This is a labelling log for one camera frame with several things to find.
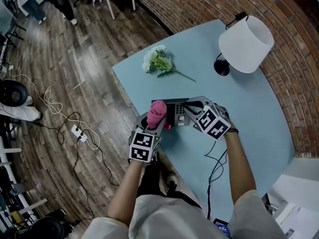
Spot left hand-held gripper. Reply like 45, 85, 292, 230
128, 112, 167, 163

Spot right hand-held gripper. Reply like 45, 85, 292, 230
183, 96, 231, 141

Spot pink cloth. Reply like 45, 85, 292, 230
146, 100, 171, 130

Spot person's right forearm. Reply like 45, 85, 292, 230
221, 129, 257, 209

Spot person's left forearm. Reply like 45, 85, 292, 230
107, 159, 150, 230

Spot light blue table white legs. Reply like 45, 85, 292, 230
112, 18, 296, 220

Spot person's black trousers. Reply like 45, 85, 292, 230
137, 155, 202, 209

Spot person's white sneaker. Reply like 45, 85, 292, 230
166, 173, 179, 191

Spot white artificial flower bouquet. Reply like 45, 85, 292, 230
142, 44, 197, 83

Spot white power strip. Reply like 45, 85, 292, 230
71, 124, 89, 143

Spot white shade table lamp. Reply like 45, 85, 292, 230
213, 11, 275, 77

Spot person's beige shirt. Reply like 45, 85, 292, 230
87, 189, 285, 239

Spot black patterned bag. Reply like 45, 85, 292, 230
261, 193, 279, 214

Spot black phone blue screen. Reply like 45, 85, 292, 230
213, 218, 230, 238

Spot black oval backpack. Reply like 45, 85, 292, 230
0, 80, 28, 107
32, 215, 64, 239

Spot white paper sheet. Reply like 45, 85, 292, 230
276, 203, 319, 239

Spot black floor cable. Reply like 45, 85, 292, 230
37, 112, 120, 224

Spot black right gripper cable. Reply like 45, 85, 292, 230
204, 140, 229, 220

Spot white floor cable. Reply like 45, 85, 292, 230
8, 65, 101, 151

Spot white frame desk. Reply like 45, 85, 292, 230
0, 135, 48, 216

